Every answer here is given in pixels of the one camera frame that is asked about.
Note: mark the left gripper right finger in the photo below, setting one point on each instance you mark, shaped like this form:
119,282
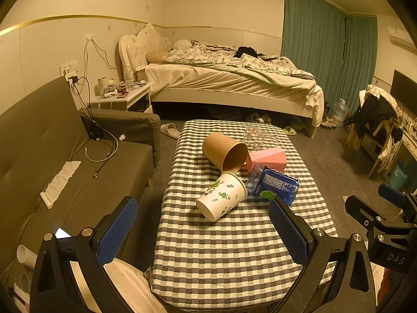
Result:
336,274

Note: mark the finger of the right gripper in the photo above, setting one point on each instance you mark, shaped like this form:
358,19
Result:
365,214
406,202

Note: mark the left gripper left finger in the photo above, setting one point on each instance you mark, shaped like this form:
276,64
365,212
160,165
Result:
54,287

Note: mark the blue plastic cup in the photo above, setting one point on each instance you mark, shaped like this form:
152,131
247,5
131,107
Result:
263,178

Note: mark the clear glass cup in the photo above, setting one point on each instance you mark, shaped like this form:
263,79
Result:
258,139

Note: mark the white paper cup green print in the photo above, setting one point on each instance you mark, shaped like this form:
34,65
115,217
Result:
222,196

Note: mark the brown kraft paper cup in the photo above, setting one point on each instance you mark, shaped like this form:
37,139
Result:
227,154

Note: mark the turquoise basket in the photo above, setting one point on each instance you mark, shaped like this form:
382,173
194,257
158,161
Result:
398,177

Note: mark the white roll on sofa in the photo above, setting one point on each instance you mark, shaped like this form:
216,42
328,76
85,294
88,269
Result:
26,256

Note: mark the wooden chair with clothes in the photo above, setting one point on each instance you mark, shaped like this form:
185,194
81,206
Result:
378,118

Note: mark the checkered tablecloth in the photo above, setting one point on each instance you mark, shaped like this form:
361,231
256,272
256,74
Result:
235,264

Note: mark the white tissue on sofa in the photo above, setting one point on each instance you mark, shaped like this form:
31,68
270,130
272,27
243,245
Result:
58,183

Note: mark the pink box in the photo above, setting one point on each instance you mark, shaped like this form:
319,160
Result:
274,158

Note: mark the large water jug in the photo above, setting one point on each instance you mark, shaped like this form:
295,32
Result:
339,112

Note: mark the television screen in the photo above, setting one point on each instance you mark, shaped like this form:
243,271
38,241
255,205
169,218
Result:
404,90

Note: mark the green slipper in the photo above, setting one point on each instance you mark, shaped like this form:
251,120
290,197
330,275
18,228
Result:
289,131

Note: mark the grey sofa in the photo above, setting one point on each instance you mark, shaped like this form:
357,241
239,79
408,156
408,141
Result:
38,135

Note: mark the air conditioner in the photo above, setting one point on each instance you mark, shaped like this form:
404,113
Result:
401,38

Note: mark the green curtain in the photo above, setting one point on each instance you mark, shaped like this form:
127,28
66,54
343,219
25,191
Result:
339,49

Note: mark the black clothing on bed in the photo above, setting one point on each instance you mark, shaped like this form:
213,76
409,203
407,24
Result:
247,51

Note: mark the beige slipper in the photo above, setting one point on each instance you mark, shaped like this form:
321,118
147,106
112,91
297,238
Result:
170,130

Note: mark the white nightstand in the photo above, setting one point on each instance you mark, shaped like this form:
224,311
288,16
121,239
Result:
139,99

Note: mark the plastic water bottle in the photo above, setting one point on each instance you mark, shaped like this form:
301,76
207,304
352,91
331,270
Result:
128,78

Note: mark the patterned blanket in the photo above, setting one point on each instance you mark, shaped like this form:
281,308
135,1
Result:
214,54

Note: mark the bed with cream frame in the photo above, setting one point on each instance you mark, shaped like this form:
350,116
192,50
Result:
216,84

